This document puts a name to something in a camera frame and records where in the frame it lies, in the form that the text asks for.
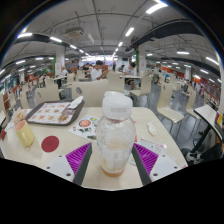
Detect group of ceiling lights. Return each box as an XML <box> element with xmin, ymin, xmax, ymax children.
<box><xmin>0</xmin><ymin>1</ymin><xmax>224</xmax><ymax>84</ymax></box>

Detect beige chair with round logo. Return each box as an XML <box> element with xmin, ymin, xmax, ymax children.
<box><xmin>34</xmin><ymin>84</ymin><xmax>61</xmax><ymax>106</ymax></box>
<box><xmin>71</xmin><ymin>79</ymin><xmax>109</xmax><ymax>108</ymax></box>

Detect printed paper tray liner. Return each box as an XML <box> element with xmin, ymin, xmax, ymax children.
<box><xmin>29</xmin><ymin>102</ymin><xmax>71</xmax><ymax>125</ymax></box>

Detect small white tissue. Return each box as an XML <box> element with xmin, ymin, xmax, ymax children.
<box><xmin>146</xmin><ymin>121</ymin><xmax>158</xmax><ymax>136</ymax></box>

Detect ceiling air conditioner unit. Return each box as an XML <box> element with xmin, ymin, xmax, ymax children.
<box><xmin>64</xmin><ymin>26</ymin><xmax>85</xmax><ymax>38</ymax></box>

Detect person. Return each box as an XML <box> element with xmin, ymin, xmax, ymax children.
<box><xmin>61</xmin><ymin>66</ymin><xmax>70</xmax><ymax>78</ymax></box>
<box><xmin>90</xmin><ymin>60</ymin><xmax>109</xmax><ymax>82</ymax></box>
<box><xmin>124</xmin><ymin>61</ymin><xmax>138</xmax><ymax>90</ymax></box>

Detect dark brown food tray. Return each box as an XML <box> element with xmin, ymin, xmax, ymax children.
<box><xmin>25</xmin><ymin>100</ymin><xmax>85</xmax><ymax>127</ymax></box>

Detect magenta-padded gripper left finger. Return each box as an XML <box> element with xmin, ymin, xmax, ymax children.
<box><xmin>44</xmin><ymin>142</ymin><xmax>93</xmax><ymax>186</ymax></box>

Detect flat round red coaster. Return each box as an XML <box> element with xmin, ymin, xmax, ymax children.
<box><xmin>41</xmin><ymin>135</ymin><xmax>60</xmax><ymax>153</ymax></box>

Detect yellow mug with pink inside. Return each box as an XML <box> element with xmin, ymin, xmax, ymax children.
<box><xmin>13</xmin><ymin>119</ymin><xmax>36</xmax><ymax>148</ymax></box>

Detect beige neighbouring table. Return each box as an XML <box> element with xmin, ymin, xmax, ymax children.
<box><xmin>189</xmin><ymin>104</ymin><xmax>224</xmax><ymax>154</ymax></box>

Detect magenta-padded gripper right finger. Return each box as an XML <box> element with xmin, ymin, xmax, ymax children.
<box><xmin>130</xmin><ymin>143</ymin><xmax>181</xmax><ymax>186</ymax></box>

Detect white crumpled napkin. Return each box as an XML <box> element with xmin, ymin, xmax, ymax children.
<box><xmin>67</xmin><ymin>95</ymin><xmax>84</xmax><ymax>110</ymax></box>

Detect group of beige chairs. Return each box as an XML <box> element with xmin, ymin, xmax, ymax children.
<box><xmin>6</xmin><ymin>68</ymin><xmax>204</xmax><ymax>134</ymax></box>

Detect clear white-capped drink bottle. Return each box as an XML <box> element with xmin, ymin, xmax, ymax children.
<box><xmin>95</xmin><ymin>90</ymin><xmax>137</xmax><ymax>178</ymax></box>

